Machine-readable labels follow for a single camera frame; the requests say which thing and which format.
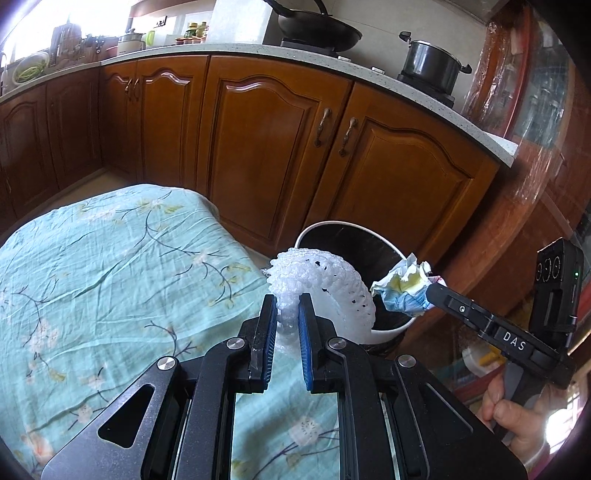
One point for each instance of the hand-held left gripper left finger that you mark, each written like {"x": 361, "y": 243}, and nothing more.
{"x": 269, "y": 337}

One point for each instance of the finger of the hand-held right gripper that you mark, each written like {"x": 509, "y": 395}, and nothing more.
{"x": 461, "y": 309}

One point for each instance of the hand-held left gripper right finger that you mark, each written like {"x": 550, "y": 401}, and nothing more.
{"x": 305, "y": 344}

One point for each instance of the paper ball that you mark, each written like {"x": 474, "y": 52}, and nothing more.
{"x": 406, "y": 286}

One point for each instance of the white foam fruit net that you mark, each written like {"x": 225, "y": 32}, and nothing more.
{"x": 341, "y": 281}

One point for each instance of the white round trash bin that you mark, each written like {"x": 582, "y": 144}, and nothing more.
{"x": 392, "y": 331}

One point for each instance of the person's right hand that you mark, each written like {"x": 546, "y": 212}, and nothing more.
{"x": 526, "y": 424}

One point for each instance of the white and yellow plastic container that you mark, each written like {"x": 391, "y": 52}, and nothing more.
{"x": 482, "y": 364}

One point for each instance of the plastic wrapped wooden cabinet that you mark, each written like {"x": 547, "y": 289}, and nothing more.
{"x": 531, "y": 138}

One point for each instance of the teal floral tablecloth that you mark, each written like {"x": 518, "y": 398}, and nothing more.
{"x": 115, "y": 277}

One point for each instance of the wooden kitchen base cabinet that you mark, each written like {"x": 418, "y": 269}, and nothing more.
{"x": 268, "y": 152}

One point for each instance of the black gas stove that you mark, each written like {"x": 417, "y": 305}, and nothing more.
{"x": 425, "y": 90}

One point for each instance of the black cooking pot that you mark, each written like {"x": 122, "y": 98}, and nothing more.
{"x": 431, "y": 64}

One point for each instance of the black wok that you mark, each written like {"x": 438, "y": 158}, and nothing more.
{"x": 318, "y": 32}

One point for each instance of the yellow lid jar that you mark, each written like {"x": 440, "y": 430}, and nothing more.
{"x": 203, "y": 30}

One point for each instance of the green lid jar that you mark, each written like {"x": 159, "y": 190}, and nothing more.
{"x": 190, "y": 32}

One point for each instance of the green cup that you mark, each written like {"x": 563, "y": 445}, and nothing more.
{"x": 150, "y": 38}

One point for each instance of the basin of green vegetables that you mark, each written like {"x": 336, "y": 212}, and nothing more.
{"x": 30, "y": 69}

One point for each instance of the wooden knife block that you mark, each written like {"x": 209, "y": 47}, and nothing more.
{"x": 64, "y": 41}

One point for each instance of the kitchen window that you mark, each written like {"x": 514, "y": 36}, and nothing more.
{"x": 37, "y": 23}

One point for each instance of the wooden wall cabinet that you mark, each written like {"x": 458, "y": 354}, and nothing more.
{"x": 184, "y": 5}

